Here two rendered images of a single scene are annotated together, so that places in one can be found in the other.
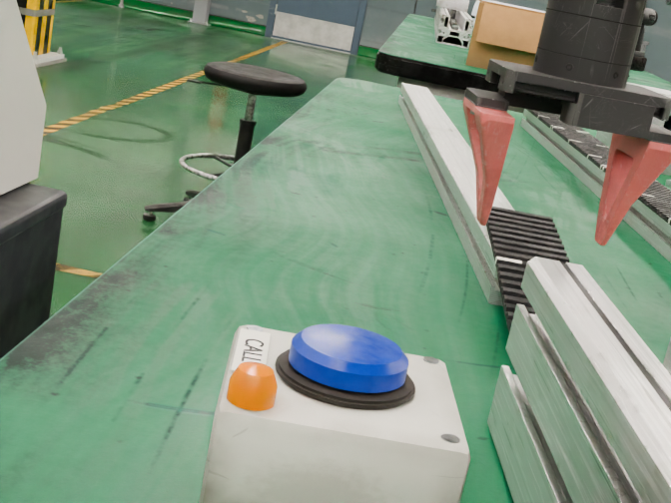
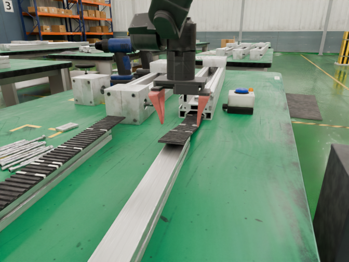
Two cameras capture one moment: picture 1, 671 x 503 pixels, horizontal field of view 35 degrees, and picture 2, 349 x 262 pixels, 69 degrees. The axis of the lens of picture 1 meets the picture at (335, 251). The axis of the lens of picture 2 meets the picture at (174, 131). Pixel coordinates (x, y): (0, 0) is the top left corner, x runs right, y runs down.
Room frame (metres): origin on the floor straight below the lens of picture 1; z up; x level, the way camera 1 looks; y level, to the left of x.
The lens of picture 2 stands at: (1.17, 0.01, 1.02)
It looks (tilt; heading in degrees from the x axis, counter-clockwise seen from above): 21 degrees down; 197
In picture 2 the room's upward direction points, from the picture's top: straight up
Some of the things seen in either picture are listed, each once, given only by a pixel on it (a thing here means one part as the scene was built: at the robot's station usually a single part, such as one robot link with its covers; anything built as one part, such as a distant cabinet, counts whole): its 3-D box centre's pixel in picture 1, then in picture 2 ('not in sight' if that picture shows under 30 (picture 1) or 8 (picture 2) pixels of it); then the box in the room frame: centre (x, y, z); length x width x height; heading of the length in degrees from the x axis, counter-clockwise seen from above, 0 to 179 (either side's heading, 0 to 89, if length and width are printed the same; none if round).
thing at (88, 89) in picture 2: not in sight; (94, 89); (0.38, -0.53, 0.83); 0.11 x 0.10 x 0.10; 83
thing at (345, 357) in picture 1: (346, 368); (241, 91); (0.34, -0.01, 0.84); 0.04 x 0.04 x 0.02
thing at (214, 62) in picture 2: not in sight; (215, 64); (-0.18, -0.17, 0.87); 0.16 x 0.11 x 0.07; 3
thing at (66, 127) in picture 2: not in sight; (67, 127); (0.64, -0.44, 0.78); 0.05 x 0.03 x 0.01; 168
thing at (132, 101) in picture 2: not in sight; (132, 103); (0.52, -0.31, 0.83); 0.12 x 0.09 x 0.10; 93
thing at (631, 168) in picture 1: (597, 169); (168, 103); (0.67, -0.15, 0.88); 0.07 x 0.07 x 0.09; 6
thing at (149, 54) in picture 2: not in sight; (138, 60); (-0.07, -0.55, 0.89); 0.20 x 0.08 x 0.22; 107
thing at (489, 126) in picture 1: (518, 155); (192, 104); (0.66, -0.10, 0.88); 0.07 x 0.07 x 0.09; 6
